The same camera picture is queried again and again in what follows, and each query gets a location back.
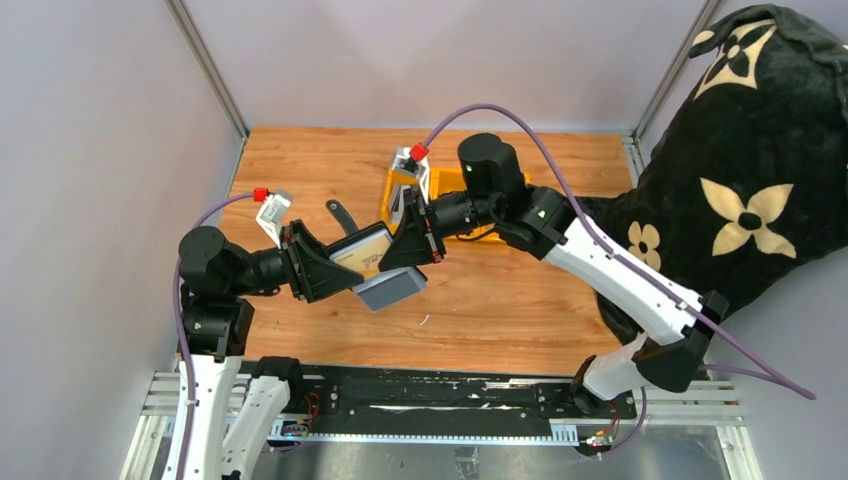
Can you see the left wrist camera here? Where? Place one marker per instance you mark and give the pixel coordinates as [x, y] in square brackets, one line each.
[270, 214]

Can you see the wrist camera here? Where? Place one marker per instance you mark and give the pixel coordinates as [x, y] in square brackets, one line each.
[404, 170]
[270, 214]

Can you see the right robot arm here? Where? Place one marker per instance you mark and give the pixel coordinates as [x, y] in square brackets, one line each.
[669, 351]

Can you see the black floral blanket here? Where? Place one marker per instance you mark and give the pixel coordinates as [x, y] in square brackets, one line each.
[748, 181]

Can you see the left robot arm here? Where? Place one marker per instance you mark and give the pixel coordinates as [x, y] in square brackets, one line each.
[215, 280]

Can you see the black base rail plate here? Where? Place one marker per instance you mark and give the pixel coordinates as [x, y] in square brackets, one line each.
[409, 403]

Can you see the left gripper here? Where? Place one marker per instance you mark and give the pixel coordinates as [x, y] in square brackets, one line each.
[322, 277]

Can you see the black leather card holder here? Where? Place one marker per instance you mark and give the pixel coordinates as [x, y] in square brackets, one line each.
[361, 251]

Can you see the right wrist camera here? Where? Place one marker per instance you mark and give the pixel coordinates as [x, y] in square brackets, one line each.
[404, 170]

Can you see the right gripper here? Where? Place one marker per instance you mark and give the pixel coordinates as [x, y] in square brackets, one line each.
[413, 243]

